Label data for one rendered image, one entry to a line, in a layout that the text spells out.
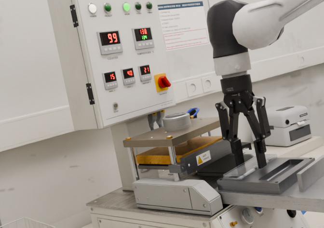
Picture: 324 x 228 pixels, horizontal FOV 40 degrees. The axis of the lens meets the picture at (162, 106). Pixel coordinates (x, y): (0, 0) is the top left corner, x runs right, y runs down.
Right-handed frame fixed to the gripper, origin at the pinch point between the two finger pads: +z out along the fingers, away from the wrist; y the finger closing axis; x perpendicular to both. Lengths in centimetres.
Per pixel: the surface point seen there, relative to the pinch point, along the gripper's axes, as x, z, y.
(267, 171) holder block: -2.4, 3.6, 5.7
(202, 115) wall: 74, 1, -68
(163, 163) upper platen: -10.2, -1.0, -20.4
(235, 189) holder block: -10.1, 5.4, 0.9
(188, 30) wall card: 75, -40, -68
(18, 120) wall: -16, -18, -77
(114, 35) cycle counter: -5, -37, -34
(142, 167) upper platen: -10.1, 0.2, -28.5
